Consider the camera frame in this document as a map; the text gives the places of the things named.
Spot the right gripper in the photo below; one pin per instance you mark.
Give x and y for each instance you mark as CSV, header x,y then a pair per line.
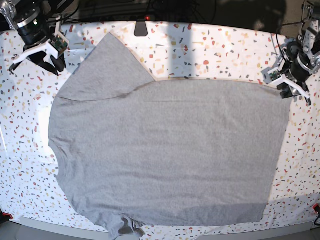
x,y
35,33

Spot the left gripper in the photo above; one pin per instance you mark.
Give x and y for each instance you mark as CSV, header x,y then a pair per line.
x,y
299,72

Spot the grey T-shirt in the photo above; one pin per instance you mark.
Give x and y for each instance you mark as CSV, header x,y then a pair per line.
x,y
133,151

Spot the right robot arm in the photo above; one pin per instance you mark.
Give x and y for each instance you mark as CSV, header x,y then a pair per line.
x,y
16,10

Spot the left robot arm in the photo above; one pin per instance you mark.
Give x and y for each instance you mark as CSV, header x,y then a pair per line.
x,y
308,38

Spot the red clip right corner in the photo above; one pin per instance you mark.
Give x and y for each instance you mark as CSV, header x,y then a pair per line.
x,y
316,208

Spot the red clip corner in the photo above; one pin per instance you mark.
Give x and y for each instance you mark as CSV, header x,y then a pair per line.
x,y
7,216
316,208

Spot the red clip left corner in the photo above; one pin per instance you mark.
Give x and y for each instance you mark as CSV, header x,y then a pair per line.
x,y
7,216

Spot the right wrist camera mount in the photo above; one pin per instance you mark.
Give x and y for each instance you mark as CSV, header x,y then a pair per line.
x,y
55,46

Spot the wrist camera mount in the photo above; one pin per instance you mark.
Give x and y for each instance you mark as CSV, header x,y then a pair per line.
x,y
275,76
55,46

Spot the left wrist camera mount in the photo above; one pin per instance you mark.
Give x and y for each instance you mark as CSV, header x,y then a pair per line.
x,y
275,76

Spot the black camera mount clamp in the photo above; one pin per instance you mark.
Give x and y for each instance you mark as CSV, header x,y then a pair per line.
x,y
140,29

